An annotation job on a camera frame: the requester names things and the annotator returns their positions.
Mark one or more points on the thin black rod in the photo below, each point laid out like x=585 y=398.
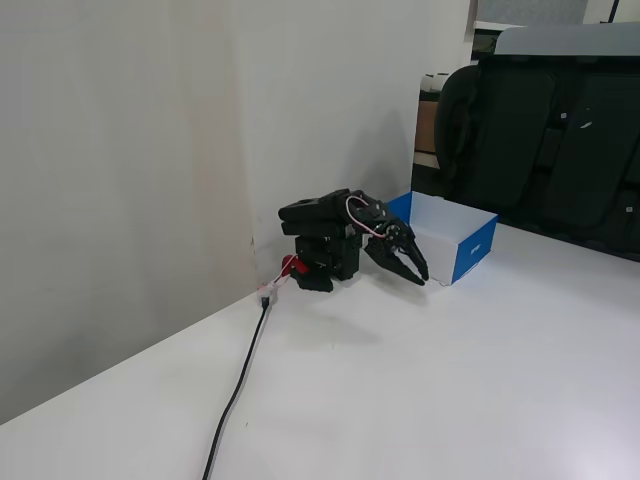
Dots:
x=613 y=11

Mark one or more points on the blue and white cardboard box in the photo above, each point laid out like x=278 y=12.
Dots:
x=450 y=240

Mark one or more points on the black office chair back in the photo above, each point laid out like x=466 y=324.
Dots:
x=457 y=130

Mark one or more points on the red table clamp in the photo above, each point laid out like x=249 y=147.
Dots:
x=292 y=263

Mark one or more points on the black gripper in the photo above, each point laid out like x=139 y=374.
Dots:
x=389 y=246

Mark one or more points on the brown cardboard box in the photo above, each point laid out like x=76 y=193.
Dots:
x=426 y=127

